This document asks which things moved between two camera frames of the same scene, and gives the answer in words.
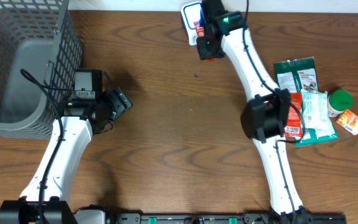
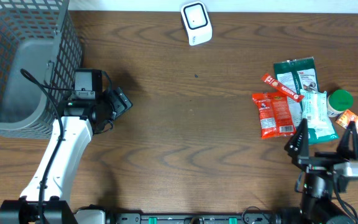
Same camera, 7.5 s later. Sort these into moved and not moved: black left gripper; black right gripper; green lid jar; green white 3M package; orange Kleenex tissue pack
Moved: black right gripper
Not moved: green lid jar; orange Kleenex tissue pack; black left gripper; green white 3M package
